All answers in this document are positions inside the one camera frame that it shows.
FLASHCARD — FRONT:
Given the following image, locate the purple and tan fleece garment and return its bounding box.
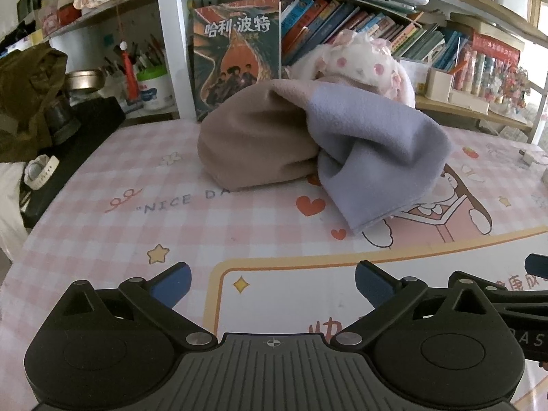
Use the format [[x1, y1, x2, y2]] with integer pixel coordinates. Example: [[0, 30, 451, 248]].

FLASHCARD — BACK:
[[197, 80, 452, 232]]

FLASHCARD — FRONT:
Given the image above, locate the pink checkered cartoon desk mat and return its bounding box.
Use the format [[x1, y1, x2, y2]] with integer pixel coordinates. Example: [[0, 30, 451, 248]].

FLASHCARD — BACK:
[[1, 121, 547, 410]]

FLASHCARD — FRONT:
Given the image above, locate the white charger adapter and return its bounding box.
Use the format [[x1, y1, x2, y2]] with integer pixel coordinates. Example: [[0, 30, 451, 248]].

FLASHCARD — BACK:
[[519, 149, 547, 166]]

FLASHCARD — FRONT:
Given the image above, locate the white smartwatch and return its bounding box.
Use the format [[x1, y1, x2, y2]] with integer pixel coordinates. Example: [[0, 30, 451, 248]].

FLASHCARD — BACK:
[[23, 155, 60, 191]]

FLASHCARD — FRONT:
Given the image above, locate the white pen holder jar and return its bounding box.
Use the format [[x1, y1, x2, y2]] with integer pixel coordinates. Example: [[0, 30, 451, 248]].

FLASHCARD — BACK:
[[137, 65, 175, 111]]

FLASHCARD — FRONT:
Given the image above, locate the red tassel charm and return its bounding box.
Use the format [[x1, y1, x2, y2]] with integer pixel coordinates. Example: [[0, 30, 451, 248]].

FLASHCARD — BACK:
[[120, 41, 139, 102]]

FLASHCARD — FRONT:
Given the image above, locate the cream desk organizer box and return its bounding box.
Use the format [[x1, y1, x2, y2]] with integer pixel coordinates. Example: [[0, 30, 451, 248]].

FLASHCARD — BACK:
[[425, 68, 453, 103]]

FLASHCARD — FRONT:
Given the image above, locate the metal bowl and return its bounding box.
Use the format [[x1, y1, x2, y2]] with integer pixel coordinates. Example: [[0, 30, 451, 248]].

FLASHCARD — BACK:
[[65, 69, 106, 93]]

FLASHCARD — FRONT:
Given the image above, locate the white pink plush bunny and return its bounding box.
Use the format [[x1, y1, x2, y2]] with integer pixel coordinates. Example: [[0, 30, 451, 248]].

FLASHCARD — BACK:
[[286, 29, 416, 108]]

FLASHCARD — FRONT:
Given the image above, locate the olive green jacket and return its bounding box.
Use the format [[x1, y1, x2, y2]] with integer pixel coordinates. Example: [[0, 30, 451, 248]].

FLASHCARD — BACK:
[[1, 43, 68, 162]]

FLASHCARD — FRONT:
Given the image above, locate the Harry Potter book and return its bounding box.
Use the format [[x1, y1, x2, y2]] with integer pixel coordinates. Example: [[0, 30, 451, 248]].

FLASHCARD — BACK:
[[192, 0, 282, 120]]

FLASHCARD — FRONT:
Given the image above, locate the row of books on shelf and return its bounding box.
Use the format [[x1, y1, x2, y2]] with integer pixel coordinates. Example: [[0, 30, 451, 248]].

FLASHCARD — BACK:
[[279, 0, 521, 95]]

